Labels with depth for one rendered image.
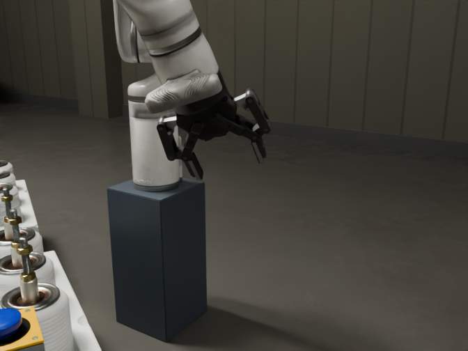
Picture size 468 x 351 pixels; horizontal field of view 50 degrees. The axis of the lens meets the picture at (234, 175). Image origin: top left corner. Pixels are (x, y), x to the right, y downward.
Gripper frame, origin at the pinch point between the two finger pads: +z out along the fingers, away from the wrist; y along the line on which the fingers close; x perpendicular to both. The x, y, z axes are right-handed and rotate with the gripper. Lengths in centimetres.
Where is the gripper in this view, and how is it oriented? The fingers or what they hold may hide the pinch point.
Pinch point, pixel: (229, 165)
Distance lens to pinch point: 71.6
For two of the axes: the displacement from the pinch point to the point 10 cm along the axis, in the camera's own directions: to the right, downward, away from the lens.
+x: -0.2, 5.9, -8.1
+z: 3.4, 7.7, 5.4
